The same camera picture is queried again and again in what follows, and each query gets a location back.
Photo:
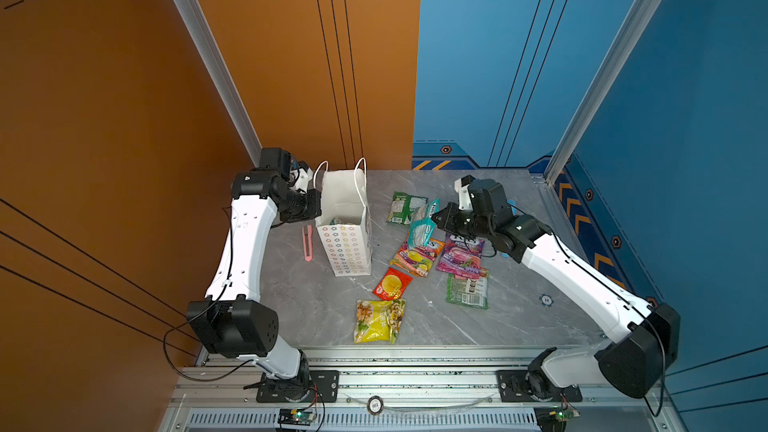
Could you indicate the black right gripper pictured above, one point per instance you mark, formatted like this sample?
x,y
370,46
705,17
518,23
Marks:
x,y
450,212

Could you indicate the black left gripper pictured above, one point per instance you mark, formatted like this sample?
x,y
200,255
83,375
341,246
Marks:
x,y
313,209

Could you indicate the teal white candy bag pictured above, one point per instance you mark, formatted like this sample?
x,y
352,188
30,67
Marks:
x,y
422,225

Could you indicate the white paper bag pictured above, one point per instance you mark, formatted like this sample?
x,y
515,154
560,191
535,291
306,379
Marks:
x,y
344,223

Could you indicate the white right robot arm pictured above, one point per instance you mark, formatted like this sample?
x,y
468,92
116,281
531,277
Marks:
x,y
641,340

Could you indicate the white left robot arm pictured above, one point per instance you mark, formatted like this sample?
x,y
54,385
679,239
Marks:
x,y
231,320

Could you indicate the purple Fox's bag right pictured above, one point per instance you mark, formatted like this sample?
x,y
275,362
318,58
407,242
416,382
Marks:
x,y
462,257

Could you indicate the orange Fox's candy bag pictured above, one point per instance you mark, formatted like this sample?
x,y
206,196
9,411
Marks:
x,y
417,261

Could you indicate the green white snack bag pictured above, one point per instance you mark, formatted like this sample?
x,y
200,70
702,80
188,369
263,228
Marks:
x,y
468,292

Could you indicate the yellow snack bag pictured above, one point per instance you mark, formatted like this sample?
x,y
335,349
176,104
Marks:
x,y
379,321

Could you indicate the pink utility knife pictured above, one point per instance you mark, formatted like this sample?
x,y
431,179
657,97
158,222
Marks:
x,y
307,242

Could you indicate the red yellow snack packet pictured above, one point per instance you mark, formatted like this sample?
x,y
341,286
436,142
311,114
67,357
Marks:
x,y
392,285

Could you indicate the green circuit board left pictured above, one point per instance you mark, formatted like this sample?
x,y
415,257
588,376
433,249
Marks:
x,y
297,420

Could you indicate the green circuit board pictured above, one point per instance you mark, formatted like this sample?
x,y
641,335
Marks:
x,y
555,420
297,420

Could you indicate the green circuit board right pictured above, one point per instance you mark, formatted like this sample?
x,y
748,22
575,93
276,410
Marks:
x,y
555,420

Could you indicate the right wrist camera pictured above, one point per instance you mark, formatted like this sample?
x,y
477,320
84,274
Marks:
x,y
461,187

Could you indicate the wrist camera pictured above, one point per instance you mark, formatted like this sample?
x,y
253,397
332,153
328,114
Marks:
x,y
301,176
461,187

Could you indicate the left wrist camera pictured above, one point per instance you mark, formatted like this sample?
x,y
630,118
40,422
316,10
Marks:
x,y
301,176

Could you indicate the aluminium rail frame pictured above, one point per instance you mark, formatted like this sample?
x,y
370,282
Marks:
x,y
404,388

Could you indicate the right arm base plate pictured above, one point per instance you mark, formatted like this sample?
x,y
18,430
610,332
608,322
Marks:
x,y
528,387

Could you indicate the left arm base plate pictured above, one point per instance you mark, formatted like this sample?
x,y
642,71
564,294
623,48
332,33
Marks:
x,y
313,385

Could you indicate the aluminium corner post left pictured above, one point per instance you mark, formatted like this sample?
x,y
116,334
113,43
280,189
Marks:
x,y
198,28

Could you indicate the aluminium corner post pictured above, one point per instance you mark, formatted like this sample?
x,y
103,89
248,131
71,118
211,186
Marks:
x,y
631,30
198,28

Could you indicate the aluminium corner post right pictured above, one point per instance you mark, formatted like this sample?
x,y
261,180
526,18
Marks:
x,y
631,30

